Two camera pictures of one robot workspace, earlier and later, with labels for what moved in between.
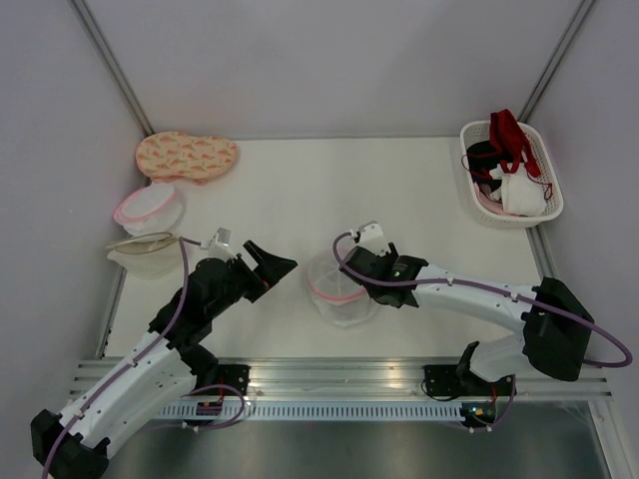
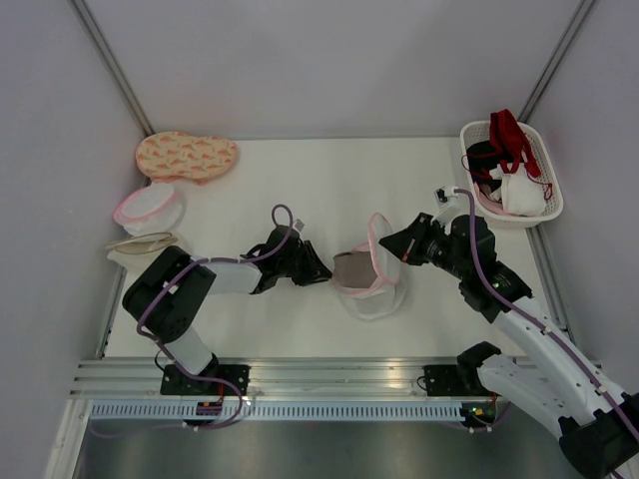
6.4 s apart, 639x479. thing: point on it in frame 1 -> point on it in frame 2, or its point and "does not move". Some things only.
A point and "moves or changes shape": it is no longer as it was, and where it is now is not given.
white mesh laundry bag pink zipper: x=342 y=299 moves or changes shape
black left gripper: x=271 y=269 -> x=316 y=270
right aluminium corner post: x=577 y=19 does not move
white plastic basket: x=476 y=131 does not move
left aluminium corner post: x=106 y=52 does not move
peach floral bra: x=173 y=155 does not move
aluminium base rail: x=359 y=378 does not move
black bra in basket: x=481 y=160 does not move
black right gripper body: x=372 y=293 -> x=433 y=245
